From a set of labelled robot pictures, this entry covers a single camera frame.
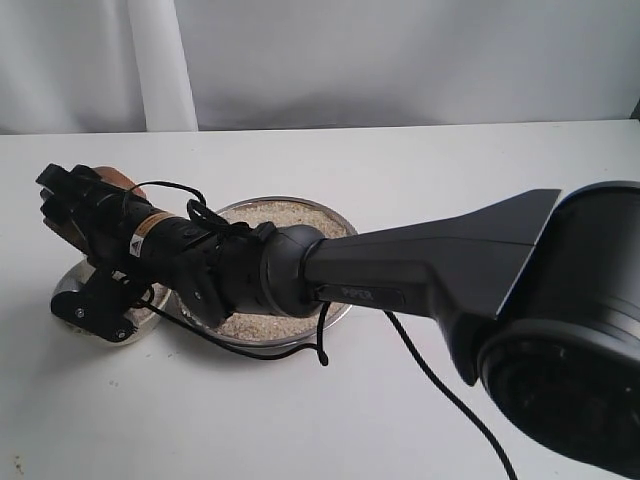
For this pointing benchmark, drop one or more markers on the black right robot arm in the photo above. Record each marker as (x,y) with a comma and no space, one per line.
(537,296)

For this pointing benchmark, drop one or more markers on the brown wooden cup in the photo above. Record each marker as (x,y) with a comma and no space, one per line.
(115,182)

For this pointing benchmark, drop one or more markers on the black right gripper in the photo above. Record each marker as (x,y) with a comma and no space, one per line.
(214,266)

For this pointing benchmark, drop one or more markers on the rice in steel tray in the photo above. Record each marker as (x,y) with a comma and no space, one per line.
(253,328)

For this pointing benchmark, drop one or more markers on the white ceramic bowl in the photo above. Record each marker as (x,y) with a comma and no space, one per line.
(80,273)

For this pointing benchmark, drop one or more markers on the uncooked white rice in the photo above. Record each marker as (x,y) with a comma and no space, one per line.
(140,315)

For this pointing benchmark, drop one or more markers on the white backdrop curtain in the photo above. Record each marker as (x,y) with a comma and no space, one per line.
(169,66)

